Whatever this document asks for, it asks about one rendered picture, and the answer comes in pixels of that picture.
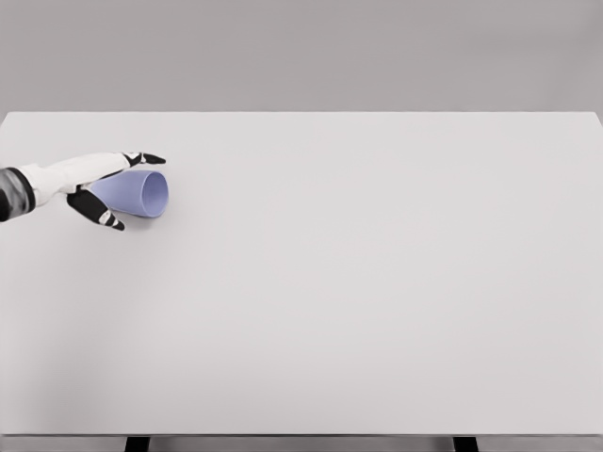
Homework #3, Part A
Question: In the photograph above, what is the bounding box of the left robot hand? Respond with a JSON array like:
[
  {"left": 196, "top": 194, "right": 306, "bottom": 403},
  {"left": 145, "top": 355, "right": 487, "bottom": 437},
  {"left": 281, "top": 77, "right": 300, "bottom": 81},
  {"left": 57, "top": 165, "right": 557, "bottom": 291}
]
[{"left": 49, "top": 151, "right": 167, "bottom": 233}]

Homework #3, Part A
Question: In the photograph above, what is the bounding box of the light purple cup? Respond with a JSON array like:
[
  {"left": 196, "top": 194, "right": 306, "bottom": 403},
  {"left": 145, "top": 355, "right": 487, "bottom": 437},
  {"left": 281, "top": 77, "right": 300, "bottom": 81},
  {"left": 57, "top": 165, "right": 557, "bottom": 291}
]
[{"left": 89, "top": 169, "right": 170, "bottom": 220}]

